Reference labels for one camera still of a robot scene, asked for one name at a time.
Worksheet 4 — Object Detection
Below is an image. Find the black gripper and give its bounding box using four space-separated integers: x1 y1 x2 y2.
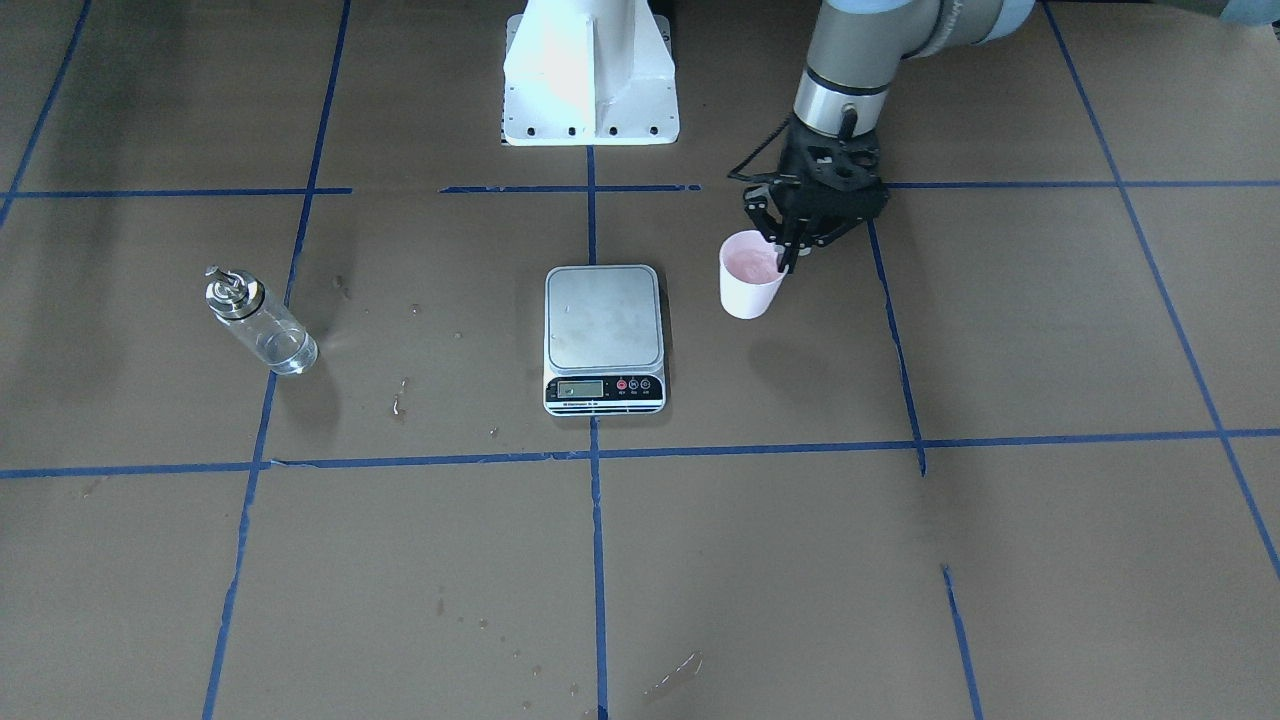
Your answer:
742 118 890 274

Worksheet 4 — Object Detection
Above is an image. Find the pink paper cup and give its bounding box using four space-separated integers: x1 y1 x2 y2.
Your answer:
718 231 786 320

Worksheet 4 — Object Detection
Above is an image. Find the clear glass sauce bottle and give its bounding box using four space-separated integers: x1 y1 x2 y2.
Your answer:
205 265 319 375

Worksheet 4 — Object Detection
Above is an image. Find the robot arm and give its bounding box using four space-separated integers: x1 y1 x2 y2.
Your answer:
730 1 1032 274

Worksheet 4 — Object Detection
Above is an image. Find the silver kitchen scale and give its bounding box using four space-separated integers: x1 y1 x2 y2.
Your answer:
543 264 668 416

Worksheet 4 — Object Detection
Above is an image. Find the brown paper table cover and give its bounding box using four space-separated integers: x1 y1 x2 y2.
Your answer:
3 1 1279 719

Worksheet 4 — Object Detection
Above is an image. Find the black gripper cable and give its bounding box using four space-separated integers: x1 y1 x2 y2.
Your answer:
728 115 801 183

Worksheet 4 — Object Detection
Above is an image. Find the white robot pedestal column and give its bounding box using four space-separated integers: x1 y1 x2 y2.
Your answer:
500 1 681 147

